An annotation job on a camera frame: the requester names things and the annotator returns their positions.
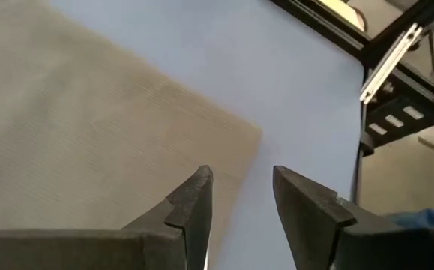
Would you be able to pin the grey-brown waffle towel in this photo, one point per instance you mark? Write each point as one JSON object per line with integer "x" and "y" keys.
{"x": 89, "y": 123}

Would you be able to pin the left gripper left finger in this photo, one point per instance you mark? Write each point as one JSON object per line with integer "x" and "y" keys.
{"x": 108, "y": 251}

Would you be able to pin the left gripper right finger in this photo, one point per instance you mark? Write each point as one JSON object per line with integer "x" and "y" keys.
{"x": 321, "y": 232}

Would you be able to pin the silver aluminium extrusion bar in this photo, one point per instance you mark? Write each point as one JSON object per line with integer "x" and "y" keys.
{"x": 389, "y": 63}

